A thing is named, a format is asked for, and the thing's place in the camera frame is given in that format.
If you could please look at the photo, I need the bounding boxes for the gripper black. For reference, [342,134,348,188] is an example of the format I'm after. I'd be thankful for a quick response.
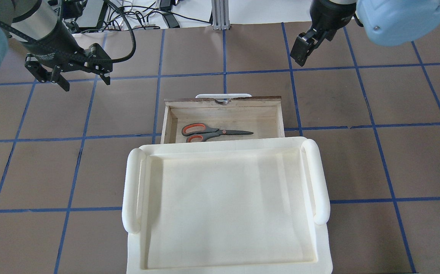
[290,0,357,67]
[21,23,112,92]

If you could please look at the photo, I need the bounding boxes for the wooden drawer white handle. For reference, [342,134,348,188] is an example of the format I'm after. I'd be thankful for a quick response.
[161,94,285,144]

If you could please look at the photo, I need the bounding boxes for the orange grey scissors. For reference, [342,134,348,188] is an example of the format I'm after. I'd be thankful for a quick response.
[181,123,254,143]

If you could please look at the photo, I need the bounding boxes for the white plastic tray bin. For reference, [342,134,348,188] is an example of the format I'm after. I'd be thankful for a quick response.
[121,137,333,274]

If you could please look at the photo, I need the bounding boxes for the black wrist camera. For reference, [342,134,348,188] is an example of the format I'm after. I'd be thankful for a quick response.
[25,43,113,83]

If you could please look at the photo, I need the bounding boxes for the aluminium frame post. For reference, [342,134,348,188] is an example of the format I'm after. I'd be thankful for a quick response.
[211,0,231,30]

